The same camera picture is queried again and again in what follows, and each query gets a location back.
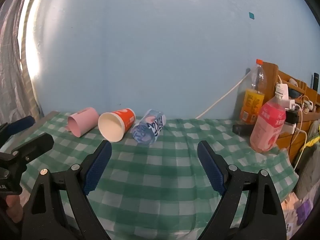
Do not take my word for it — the grey cloth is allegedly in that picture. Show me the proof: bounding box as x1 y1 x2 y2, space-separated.
295 120 320 202

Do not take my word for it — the thin white charging cable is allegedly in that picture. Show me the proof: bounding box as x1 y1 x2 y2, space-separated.
290 127 308 171

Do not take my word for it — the grey curtain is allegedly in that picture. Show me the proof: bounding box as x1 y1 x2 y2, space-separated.
0 0 42 130

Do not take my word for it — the long white cable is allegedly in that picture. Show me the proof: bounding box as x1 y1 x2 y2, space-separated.
195 73 251 120

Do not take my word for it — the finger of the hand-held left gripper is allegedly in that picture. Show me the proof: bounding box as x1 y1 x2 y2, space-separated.
0 133 54 173
0 116 35 145

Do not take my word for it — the green checked tablecloth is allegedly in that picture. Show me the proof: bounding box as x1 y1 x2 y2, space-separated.
20 111 299 240

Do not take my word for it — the yellow cloth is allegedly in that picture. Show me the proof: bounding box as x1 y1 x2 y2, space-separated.
305 126 320 147

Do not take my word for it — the blue patterned paper cup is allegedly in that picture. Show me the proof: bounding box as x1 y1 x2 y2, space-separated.
131 109 167 145

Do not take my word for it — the orange paper cup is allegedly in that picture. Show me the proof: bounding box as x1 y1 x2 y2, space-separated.
98 108 136 142

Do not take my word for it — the person's left hand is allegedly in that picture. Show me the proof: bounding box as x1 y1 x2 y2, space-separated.
5 194 24 223

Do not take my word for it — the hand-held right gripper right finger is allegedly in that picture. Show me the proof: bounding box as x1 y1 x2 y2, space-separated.
197 140 287 240

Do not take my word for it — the pink paper cup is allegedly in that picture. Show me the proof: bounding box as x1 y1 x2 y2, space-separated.
65 107 100 138

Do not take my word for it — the white power strip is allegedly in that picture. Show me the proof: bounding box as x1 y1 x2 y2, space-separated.
282 123 296 134

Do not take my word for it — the pink and purple cloth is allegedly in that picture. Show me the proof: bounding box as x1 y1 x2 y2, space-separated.
281 187 314 238

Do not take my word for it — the pink drink bottle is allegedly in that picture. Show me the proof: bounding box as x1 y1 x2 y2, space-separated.
250 89 287 153

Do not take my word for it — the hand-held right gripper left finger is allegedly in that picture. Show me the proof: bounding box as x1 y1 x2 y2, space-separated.
21 140 113 240

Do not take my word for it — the white charger plug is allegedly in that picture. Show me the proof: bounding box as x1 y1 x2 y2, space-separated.
275 84 290 98

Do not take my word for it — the orange drink bottle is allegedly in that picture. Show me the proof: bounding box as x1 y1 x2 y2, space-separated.
239 59 268 125

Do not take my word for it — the wooden headboard shelf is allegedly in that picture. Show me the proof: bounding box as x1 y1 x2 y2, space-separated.
260 62 320 163

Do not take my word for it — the small black box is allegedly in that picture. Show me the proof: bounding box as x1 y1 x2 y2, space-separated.
232 124 256 137

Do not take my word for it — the black power adapter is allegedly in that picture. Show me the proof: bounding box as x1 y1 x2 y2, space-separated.
285 109 299 125

